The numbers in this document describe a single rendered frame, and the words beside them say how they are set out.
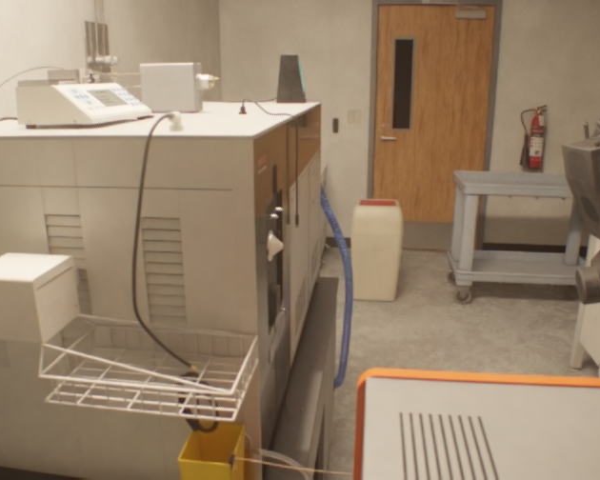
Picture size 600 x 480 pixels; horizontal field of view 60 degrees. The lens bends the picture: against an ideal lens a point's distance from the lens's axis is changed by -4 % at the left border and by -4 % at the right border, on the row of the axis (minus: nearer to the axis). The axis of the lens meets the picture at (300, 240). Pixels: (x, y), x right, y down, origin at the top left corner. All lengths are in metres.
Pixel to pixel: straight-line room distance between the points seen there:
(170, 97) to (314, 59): 3.47
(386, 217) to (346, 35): 1.81
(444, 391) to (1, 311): 0.66
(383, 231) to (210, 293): 2.82
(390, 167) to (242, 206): 4.06
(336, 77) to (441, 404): 4.24
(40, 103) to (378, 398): 0.80
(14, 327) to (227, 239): 0.36
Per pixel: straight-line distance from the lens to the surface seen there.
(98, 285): 1.01
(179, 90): 1.43
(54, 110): 1.11
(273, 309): 1.11
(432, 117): 4.87
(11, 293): 0.90
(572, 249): 4.44
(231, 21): 4.99
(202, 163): 0.88
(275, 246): 1.07
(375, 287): 3.84
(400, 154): 4.88
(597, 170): 1.59
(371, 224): 3.68
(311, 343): 1.70
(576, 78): 5.11
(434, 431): 0.68
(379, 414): 0.70
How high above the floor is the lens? 1.53
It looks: 17 degrees down
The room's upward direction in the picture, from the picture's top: straight up
